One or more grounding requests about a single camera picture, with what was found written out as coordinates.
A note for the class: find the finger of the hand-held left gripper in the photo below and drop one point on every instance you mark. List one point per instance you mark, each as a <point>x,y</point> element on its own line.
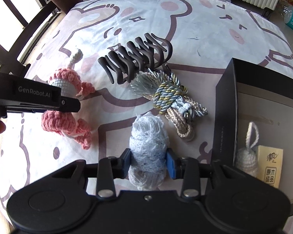
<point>68,105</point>

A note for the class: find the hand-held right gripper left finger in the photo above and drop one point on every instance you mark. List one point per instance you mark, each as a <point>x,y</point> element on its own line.
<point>127,162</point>

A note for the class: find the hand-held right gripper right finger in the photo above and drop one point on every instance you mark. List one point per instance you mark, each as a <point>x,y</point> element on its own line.
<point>171,163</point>

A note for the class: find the white lace roll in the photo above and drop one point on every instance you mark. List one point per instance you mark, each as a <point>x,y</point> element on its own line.
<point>147,146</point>

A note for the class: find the pink crochet doll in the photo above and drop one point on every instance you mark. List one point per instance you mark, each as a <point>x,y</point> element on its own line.
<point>63,74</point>

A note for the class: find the black cardboard box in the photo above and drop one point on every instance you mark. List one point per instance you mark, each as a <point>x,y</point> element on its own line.
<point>225,117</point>

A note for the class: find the grey crochet ball pendant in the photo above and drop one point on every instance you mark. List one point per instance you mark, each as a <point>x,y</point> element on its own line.
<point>245,160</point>

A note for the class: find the small beige printed box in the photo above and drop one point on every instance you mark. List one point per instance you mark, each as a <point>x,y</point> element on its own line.
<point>268,165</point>

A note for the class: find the black window railing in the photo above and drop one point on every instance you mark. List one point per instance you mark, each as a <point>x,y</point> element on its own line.
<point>36,17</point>

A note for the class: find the dark brown hair claw clip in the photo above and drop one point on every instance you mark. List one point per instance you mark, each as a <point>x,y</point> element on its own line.
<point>146,64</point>

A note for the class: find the bear printed blanket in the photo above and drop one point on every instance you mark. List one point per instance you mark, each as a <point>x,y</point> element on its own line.
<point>197,41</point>

